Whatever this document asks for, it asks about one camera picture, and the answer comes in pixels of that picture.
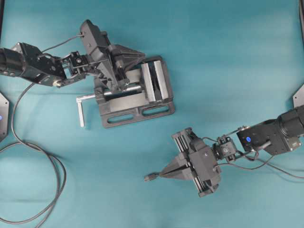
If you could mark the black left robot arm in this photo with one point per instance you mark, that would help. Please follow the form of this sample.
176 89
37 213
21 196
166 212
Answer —
28 62

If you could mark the silver vise crank handle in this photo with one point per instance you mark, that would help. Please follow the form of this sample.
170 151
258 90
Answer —
79 101

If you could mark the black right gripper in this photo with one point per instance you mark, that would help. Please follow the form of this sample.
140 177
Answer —
181 167

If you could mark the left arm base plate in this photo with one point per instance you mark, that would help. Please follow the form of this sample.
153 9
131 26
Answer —
4 115

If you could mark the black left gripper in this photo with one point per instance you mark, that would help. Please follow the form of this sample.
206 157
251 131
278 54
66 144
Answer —
110 70

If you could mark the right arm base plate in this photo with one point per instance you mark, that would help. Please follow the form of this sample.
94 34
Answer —
298 97

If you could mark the grey bench vise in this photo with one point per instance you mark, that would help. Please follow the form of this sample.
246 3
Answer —
149 95

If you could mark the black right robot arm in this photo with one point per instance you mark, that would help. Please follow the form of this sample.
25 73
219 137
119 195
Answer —
275 136

